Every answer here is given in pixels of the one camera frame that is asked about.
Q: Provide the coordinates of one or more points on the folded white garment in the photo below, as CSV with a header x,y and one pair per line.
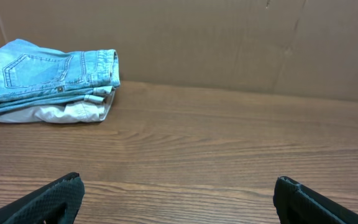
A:
x,y
75,112

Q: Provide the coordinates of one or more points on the folded light blue jeans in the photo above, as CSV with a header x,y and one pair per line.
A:
x,y
34,76

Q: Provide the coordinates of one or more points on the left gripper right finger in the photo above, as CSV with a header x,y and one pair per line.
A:
x,y
297,204

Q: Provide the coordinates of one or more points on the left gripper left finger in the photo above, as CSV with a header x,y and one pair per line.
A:
x,y
57,202

